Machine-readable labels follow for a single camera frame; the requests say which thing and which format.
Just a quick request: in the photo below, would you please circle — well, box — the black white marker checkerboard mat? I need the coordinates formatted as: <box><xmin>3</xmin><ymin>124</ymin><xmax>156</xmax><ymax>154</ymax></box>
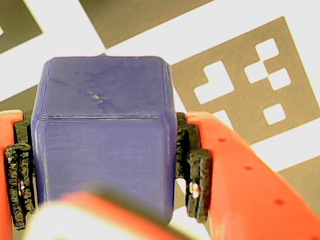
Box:
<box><xmin>0</xmin><ymin>0</ymin><xmax>320</xmax><ymax>240</ymax></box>

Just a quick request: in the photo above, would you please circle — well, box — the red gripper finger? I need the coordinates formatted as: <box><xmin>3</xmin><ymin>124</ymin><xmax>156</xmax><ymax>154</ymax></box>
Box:
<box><xmin>0</xmin><ymin>109</ymin><xmax>39</xmax><ymax>240</ymax></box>
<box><xmin>174</xmin><ymin>111</ymin><xmax>320</xmax><ymax>240</ymax></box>

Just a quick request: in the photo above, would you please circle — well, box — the blue cube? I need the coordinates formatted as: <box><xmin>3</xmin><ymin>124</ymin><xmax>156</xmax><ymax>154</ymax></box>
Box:
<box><xmin>30</xmin><ymin>55</ymin><xmax>179</xmax><ymax>226</ymax></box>

